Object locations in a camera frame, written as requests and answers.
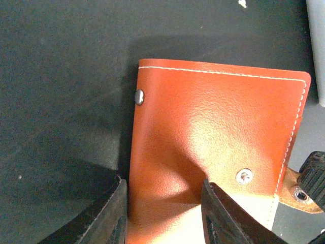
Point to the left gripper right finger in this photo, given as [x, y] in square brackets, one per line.
[224, 221]

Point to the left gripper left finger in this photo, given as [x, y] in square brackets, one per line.
[104, 221]

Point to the brown leather card holder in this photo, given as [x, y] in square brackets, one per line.
[232, 125]

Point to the white bin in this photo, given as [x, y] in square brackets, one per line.
[315, 9]

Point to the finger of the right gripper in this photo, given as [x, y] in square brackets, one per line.
[311, 179]

